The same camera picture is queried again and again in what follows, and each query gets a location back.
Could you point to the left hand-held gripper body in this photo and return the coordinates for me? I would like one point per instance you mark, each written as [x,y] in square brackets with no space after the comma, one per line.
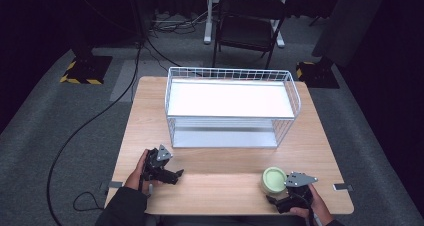
[156,163]

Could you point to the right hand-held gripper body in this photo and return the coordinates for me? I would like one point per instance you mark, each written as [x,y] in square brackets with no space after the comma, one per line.
[297,192]

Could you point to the green round lidded container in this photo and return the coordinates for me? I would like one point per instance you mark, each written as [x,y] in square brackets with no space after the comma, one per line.
[274,180]

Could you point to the person's right hand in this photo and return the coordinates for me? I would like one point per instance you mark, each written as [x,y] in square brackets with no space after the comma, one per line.
[318,204]

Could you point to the person's left hand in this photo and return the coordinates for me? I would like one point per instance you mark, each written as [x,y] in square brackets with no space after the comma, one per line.
[135,178]

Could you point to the black stand base hazard tape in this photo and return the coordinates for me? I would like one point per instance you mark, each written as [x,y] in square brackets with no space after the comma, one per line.
[87,69]
[316,74]

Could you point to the black folding chair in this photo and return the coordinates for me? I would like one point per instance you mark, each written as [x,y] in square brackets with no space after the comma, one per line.
[248,26]

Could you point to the metal table edge bracket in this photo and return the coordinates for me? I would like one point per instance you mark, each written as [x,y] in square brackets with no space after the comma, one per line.
[111,185]

